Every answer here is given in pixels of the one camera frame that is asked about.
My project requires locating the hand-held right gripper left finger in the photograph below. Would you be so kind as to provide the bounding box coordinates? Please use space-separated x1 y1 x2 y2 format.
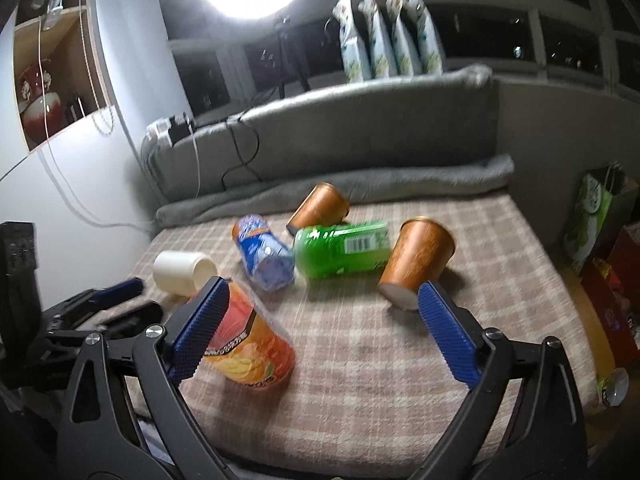
56 276 236 480

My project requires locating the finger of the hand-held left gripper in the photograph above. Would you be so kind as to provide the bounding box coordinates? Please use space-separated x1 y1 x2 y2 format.
42 278 146 322
95 301 165 341

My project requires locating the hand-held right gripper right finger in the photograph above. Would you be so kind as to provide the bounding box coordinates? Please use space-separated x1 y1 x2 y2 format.
410 281 591 480

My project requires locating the orange printed cup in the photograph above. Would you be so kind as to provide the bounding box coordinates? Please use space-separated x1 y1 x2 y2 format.
200 282 296 391

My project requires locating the white cup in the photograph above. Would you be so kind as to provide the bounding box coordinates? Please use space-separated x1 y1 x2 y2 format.
153 251 218 297

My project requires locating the brown paper cup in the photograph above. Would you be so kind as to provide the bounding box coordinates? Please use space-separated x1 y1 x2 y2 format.
286 182 351 236
377 217 457 311

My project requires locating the blue label cup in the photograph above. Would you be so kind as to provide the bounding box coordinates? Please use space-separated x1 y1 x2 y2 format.
231 214 296 292

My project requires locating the green label cup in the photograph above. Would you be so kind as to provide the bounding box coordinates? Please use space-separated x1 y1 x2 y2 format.
292 219 392 281

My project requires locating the beige plaid blanket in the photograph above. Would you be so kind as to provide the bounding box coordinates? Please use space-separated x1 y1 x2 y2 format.
115 195 601 466

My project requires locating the grey rolled blanket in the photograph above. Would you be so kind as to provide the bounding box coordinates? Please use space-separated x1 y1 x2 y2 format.
155 154 516 228

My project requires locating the red box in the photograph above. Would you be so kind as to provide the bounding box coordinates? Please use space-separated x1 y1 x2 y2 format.
580 225 640 368

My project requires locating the black power adapter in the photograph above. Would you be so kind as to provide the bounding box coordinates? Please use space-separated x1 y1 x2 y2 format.
167 112 197 143

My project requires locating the small round white object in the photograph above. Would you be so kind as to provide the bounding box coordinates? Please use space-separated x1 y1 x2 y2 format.
597 367 631 408

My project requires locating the green paper bag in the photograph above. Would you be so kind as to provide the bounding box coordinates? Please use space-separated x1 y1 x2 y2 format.
564 162 640 276

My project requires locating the red vase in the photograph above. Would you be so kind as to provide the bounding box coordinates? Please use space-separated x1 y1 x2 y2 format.
19 62 66 143

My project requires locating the grey sofa backrest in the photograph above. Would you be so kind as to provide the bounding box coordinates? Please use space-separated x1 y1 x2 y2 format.
140 65 501 201

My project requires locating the white clip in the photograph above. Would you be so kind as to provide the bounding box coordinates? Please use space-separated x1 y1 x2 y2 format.
42 0 67 29

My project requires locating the black tripod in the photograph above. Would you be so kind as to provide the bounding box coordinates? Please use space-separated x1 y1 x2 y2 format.
260 15 313 98

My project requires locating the dark window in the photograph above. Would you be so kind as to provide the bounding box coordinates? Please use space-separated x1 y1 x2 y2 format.
165 0 640 116

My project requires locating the white cable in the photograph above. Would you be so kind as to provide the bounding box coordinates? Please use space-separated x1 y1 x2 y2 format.
37 0 153 233

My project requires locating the black cable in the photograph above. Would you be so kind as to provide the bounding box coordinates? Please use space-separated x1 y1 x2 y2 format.
221 115 262 191

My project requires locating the wooden wall shelf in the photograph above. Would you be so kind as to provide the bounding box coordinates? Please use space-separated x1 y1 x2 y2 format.
12 5 118 153

